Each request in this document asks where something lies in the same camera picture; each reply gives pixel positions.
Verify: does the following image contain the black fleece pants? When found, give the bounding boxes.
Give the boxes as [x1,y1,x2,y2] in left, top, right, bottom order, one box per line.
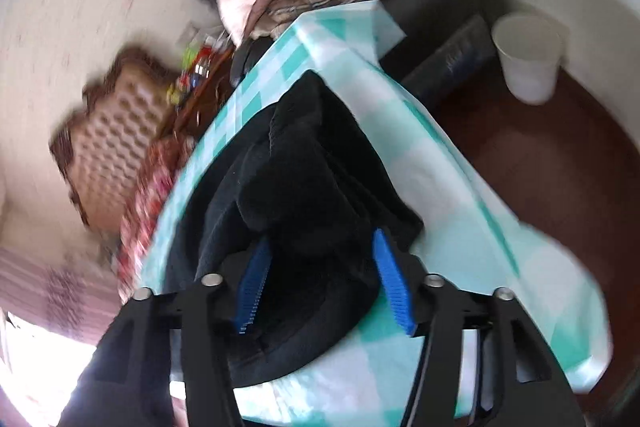
[163,72,423,387]

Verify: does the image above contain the green white checkered sheet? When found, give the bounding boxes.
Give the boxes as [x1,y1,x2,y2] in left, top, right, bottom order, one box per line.
[141,1,612,426]

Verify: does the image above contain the red floral quilt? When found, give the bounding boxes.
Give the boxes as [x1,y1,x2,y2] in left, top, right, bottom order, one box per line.
[117,134,196,303]

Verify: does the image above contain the tufted brown headboard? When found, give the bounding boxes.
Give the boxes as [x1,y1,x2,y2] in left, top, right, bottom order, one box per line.
[49,44,178,234]

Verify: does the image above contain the wooden nightstand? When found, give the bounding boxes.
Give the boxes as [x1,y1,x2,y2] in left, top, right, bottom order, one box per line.
[160,39,234,140]

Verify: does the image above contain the white plastic bin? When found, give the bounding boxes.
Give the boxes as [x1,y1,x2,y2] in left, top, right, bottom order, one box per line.
[491,12,565,105]

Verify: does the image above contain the black leather armchair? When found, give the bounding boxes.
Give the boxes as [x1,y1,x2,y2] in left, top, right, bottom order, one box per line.
[205,0,506,105]

